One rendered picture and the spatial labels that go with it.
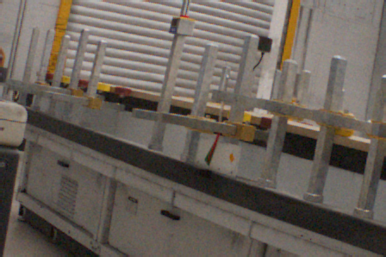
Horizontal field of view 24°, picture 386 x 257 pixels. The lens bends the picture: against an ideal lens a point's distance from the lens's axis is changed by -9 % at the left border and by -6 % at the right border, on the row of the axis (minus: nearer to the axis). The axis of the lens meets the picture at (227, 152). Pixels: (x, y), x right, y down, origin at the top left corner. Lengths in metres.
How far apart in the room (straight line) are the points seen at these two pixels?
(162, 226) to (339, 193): 1.19
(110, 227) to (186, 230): 0.71
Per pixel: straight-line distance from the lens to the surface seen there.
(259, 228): 3.08
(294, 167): 3.30
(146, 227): 4.20
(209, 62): 3.46
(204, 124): 3.15
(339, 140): 3.10
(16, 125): 2.75
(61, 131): 4.54
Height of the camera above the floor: 0.94
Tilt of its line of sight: 3 degrees down
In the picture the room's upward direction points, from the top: 11 degrees clockwise
